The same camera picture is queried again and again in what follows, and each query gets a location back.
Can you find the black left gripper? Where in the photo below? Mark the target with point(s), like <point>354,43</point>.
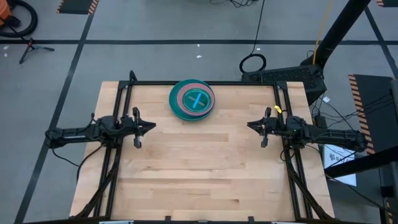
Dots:
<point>130,127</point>

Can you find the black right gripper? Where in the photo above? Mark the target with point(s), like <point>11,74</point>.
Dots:
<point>275,127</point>

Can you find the pink plastic plate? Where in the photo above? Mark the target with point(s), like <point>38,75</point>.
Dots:
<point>180,96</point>

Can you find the magenta plastic plate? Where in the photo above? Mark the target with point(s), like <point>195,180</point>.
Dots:
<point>199,115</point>

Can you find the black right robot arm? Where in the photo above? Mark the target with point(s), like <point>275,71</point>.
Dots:
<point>335,137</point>

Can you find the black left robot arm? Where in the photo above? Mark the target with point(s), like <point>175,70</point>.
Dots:
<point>77,133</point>

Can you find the black computer tower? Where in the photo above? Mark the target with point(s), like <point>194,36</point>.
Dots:
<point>286,76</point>

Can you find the black power adapter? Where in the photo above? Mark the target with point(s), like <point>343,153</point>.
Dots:
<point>320,122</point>

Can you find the white paper sign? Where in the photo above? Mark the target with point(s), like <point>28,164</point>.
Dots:
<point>334,157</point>

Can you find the black stand beam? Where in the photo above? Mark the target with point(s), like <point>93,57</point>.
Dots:
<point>373,160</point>

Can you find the black hazard-striped floor mat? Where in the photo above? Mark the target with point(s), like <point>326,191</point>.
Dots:
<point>376,102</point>
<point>76,6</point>
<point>388,2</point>

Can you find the black floor tripod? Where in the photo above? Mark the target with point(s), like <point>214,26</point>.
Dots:
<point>31,46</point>

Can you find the orange vacuum cleaner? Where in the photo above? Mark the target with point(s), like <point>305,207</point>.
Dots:
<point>3,11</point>

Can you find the black aluminium table frame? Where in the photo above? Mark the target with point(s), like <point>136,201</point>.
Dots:
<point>155,83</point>

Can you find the black camera stand pole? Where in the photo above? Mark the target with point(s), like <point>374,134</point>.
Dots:
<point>342,25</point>

